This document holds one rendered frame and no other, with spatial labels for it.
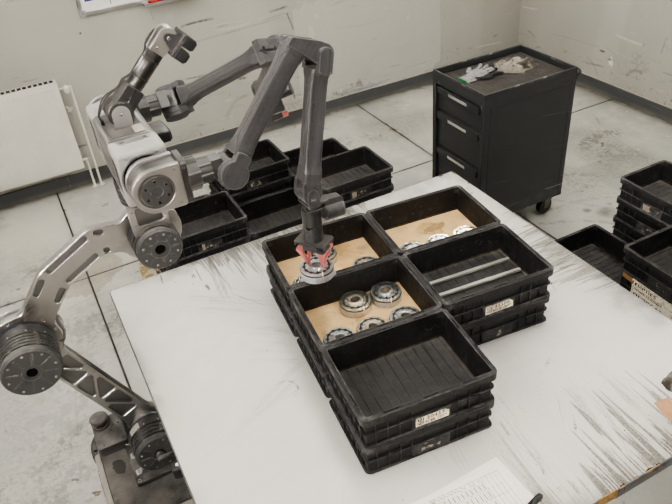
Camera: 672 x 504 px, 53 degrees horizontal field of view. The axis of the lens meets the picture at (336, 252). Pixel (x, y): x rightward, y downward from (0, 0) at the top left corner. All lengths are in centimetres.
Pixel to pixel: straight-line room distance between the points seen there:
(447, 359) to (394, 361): 16
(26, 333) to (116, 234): 39
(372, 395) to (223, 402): 49
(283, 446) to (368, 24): 404
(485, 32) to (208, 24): 246
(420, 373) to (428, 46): 420
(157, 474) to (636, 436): 160
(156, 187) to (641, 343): 156
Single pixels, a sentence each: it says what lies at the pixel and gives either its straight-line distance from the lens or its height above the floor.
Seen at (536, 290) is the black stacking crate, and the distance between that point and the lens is 226.
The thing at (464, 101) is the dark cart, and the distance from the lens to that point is 362.
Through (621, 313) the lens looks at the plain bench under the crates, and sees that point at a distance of 248.
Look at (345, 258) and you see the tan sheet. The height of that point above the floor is 83.
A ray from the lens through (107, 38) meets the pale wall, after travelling 483.
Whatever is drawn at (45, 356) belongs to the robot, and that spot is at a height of 92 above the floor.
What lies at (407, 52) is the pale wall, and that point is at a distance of 578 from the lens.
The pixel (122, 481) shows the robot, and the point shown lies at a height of 24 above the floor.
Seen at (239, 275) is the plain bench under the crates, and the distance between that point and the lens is 264.
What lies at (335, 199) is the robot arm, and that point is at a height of 126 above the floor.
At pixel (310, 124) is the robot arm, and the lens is 184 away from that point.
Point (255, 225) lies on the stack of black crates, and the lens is 351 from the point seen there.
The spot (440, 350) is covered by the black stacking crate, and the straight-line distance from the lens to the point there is 206.
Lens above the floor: 227
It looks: 36 degrees down
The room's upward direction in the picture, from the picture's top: 6 degrees counter-clockwise
